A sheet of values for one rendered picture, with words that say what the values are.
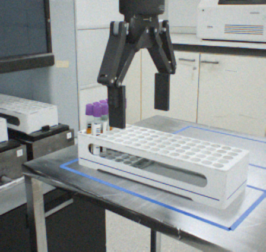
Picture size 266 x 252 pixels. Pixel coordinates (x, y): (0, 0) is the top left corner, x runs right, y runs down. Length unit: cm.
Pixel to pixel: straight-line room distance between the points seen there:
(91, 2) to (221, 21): 91
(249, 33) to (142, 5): 201
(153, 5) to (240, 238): 36
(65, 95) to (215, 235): 67
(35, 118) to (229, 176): 53
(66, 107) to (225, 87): 174
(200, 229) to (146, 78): 250
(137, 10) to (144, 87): 242
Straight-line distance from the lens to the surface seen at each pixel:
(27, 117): 92
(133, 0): 60
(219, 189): 56
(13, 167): 88
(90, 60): 275
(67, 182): 65
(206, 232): 52
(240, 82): 261
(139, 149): 61
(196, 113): 280
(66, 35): 105
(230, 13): 262
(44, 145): 92
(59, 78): 104
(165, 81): 69
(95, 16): 278
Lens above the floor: 110
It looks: 16 degrees down
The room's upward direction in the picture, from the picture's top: straight up
